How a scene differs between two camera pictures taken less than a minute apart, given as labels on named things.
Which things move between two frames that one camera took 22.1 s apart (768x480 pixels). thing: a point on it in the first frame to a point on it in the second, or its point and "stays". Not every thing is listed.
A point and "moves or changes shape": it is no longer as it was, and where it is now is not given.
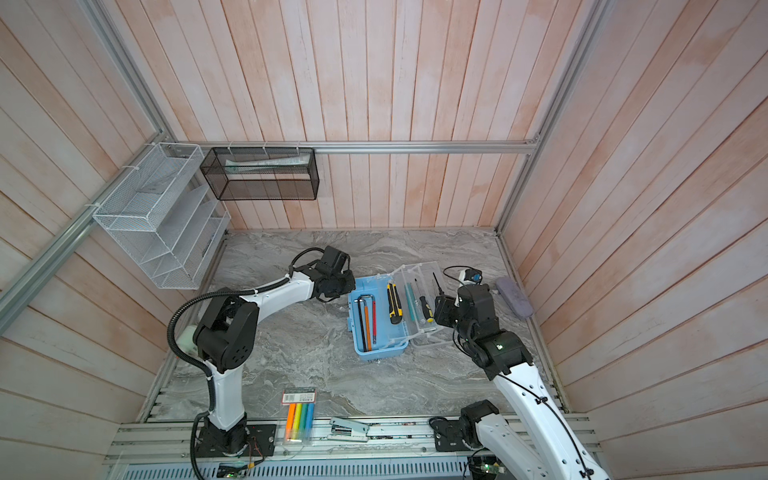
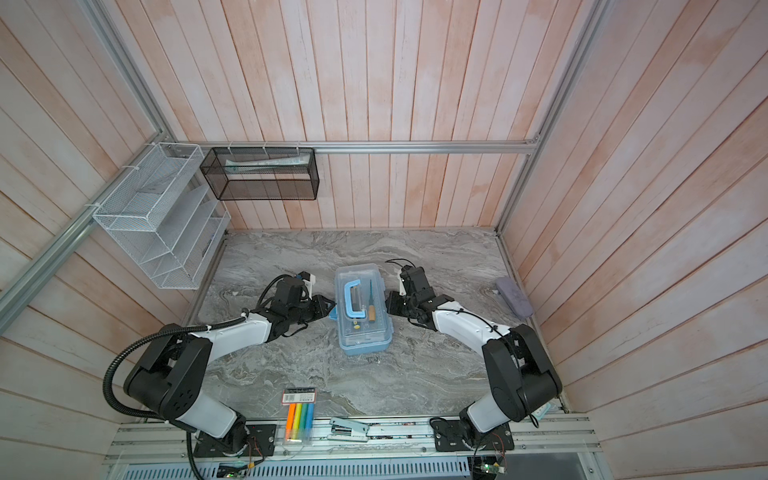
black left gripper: (350, 285) to (322, 308)
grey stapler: (343, 430) stays
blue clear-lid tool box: (389, 312) moves or changes shape
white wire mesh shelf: (168, 220) stays
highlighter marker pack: (300, 418) stays
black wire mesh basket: (262, 173) stays
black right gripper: (443, 309) to (392, 306)
